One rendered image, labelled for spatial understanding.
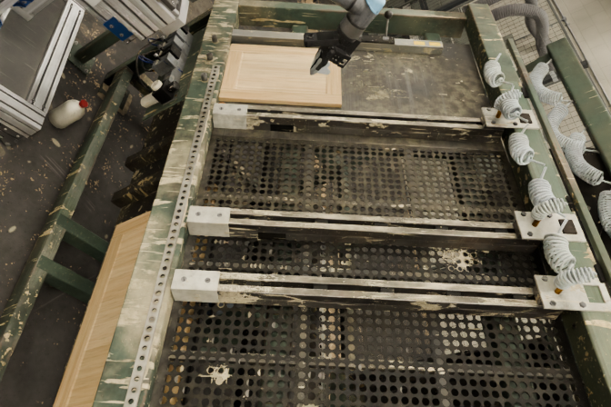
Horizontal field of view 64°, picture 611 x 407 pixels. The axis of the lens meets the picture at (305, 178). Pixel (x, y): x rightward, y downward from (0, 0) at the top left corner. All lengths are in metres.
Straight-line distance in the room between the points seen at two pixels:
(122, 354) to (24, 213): 1.12
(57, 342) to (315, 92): 1.45
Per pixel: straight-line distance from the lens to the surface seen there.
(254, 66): 2.13
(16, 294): 2.06
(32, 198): 2.38
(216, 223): 1.49
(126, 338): 1.38
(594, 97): 2.54
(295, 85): 2.03
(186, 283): 1.39
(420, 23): 2.55
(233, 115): 1.82
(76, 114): 2.50
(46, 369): 2.26
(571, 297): 1.53
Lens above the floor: 1.88
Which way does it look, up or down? 25 degrees down
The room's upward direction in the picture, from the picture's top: 69 degrees clockwise
